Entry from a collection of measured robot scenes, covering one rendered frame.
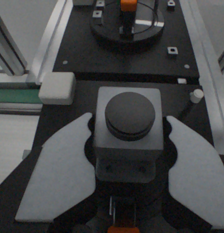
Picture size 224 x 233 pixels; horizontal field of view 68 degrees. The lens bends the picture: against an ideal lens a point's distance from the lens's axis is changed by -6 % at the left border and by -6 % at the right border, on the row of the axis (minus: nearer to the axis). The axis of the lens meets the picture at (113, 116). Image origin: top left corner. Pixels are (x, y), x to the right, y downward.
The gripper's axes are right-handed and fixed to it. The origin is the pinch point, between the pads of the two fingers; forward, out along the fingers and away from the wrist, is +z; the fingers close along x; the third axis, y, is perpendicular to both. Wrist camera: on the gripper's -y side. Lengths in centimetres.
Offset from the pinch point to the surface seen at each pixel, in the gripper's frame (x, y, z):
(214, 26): 27, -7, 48
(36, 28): -27, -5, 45
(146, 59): 3.3, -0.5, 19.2
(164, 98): 5.7, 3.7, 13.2
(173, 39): 8.6, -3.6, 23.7
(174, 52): 7.8, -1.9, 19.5
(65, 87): -8.4, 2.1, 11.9
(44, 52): -15.1, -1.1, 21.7
